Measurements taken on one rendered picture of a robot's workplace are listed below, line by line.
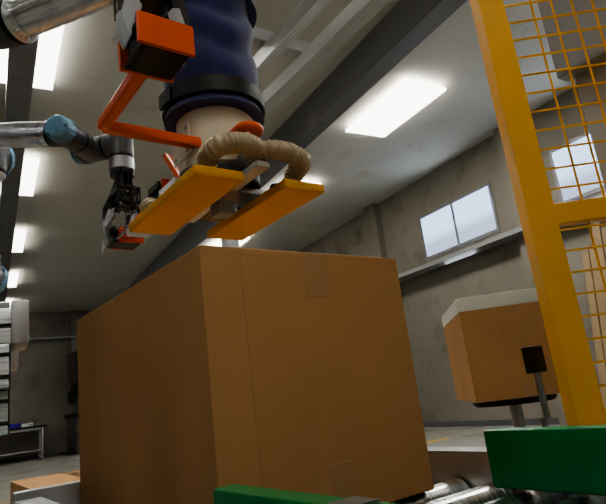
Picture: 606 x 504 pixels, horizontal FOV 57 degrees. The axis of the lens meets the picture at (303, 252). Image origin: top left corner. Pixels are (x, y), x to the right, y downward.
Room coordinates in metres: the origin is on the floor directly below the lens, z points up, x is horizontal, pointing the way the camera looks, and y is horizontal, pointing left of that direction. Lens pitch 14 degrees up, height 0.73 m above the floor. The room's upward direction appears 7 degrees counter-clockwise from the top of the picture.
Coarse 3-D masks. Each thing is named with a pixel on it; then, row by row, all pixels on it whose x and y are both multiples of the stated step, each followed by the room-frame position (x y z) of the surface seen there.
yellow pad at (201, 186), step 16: (192, 176) 0.91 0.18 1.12; (208, 176) 0.92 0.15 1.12; (224, 176) 0.93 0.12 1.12; (240, 176) 0.95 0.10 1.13; (176, 192) 0.97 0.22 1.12; (192, 192) 0.98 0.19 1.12; (208, 192) 0.99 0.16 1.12; (224, 192) 1.00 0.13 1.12; (160, 208) 1.04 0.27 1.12; (176, 208) 1.06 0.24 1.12; (192, 208) 1.07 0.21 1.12; (144, 224) 1.13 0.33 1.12; (160, 224) 1.14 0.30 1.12; (176, 224) 1.15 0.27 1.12
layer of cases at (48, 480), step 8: (64, 472) 2.42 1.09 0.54; (72, 472) 2.37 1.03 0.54; (24, 480) 2.28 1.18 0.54; (32, 480) 2.23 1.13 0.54; (40, 480) 2.19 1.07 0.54; (48, 480) 2.15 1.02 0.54; (56, 480) 2.11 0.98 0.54; (64, 480) 2.07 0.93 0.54; (72, 480) 2.03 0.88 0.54; (16, 488) 2.18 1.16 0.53; (24, 488) 2.02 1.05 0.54; (32, 488) 1.93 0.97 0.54
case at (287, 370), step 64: (192, 256) 0.77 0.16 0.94; (256, 256) 0.81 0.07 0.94; (320, 256) 0.89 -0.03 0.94; (128, 320) 0.98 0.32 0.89; (192, 320) 0.78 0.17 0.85; (256, 320) 0.81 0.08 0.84; (320, 320) 0.88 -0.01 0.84; (384, 320) 0.97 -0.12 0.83; (128, 384) 0.99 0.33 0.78; (192, 384) 0.80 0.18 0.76; (256, 384) 0.80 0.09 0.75; (320, 384) 0.87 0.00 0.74; (384, 384) 0.96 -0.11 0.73; (128, 448) 1.00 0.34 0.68; (192, 448) 0.81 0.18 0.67; (256, 448) 0.79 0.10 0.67; (320, 448) 0.86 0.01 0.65; (384, 448) 0.94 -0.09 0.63
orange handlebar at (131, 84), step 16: (128, 80) 0.79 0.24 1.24; (144, 80) 0.79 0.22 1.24; (128, 96) 0.83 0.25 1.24; (112, 112) 0.87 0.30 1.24; (112, 128) 0.93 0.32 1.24; (128, 128) 0.95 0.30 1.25; (144, 128) 0.97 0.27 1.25; (240, 128) 0.99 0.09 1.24; (256, 128) 1.00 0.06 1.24; (176, 144) 1.02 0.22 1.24; (192, 144) 1.03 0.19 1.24
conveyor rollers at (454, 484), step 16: (448, 480) 1.07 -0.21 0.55; (416, 496) 1.00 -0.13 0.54; (432, 496) 1.01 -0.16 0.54; (448, 496) 0.93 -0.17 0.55; (464, 496) 0.94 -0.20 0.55; (480, 496) 0.95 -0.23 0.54; (496, 496) 0.97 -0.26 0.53; (512, 496) 0.88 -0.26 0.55; (528, 496) 0.88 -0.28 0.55; (544, 496) 0.90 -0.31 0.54; (560, 496) 0.91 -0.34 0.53; (576, 496) 0.83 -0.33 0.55; (592, 496) 0.82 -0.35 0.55
